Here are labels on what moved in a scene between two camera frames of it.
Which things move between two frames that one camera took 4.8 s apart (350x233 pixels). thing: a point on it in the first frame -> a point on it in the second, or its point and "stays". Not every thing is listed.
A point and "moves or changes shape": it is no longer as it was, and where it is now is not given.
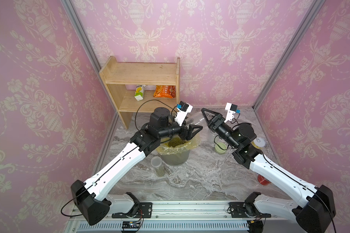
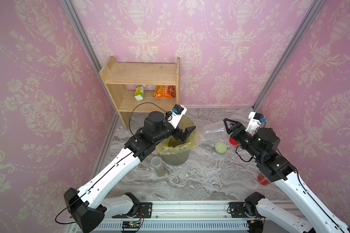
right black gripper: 218,123 -> 239,127
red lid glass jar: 196,118 moves or changes shape
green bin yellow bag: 165,149 stays
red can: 262,180 stays
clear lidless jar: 156,162 stays
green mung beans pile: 176,141 stays
